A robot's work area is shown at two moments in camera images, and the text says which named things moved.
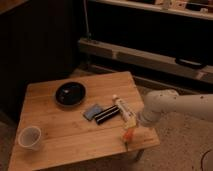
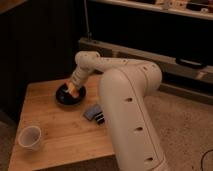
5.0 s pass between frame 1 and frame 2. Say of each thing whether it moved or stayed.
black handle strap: stayed
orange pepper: moved
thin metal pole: stayed
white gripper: moved
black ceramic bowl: stayed
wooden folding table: stayed
